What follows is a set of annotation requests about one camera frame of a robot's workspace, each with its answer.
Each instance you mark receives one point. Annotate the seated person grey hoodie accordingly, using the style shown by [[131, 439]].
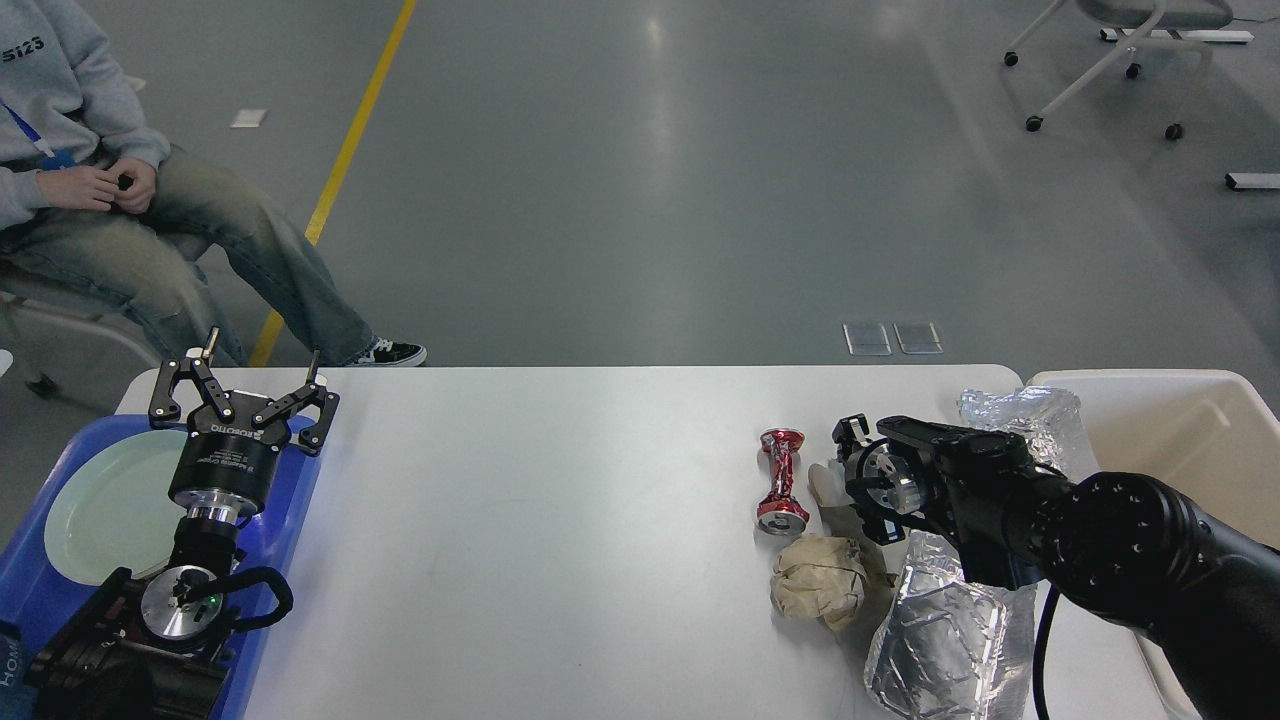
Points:
[[95, 199]]

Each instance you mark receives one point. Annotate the mint green plate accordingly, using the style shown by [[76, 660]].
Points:
[[115, 511]]

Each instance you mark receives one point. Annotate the left floor outlet plate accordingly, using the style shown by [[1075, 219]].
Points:
[[867, 339]]

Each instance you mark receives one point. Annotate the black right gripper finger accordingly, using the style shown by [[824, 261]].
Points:
[[882, 522], [851, 437]]

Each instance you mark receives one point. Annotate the right floor outlet plate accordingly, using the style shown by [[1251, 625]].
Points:
[[918, 338]]

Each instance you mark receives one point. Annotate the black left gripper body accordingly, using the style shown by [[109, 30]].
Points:
[[235, 461]]

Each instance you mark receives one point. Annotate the crushed red soda can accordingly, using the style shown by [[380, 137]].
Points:
[[779, 513]]

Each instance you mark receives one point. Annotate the blue plastic tray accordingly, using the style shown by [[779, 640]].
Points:
[[38, 600]]

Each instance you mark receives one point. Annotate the floor outlet plate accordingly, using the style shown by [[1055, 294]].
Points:
[[918, 338], [867, 339]]

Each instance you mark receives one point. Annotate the beige plastic bin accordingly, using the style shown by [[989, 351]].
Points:
[[1206, 433]]

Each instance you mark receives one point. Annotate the white paper cup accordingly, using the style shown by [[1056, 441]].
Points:
[[837, 513]]

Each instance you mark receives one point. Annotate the crumpled brown paper ball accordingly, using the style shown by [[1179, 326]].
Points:
[[828, 578]]

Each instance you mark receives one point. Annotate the white floor bar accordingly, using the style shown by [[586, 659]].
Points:
[[1248, 181]]

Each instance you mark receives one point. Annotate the white desk foot bar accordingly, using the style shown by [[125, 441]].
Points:
[[1207, 36]]

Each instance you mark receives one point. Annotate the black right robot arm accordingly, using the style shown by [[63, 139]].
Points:
[[1124, 546]]

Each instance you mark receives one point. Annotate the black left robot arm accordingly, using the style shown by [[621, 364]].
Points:
[[158, 646]]

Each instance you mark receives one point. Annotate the silver foil bag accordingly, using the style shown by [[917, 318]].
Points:
[[1048, 418]]

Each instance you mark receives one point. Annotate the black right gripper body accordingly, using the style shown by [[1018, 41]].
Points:
[[886, 481]]

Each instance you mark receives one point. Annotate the white chair of person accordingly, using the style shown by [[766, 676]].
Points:
[[33, 298]]

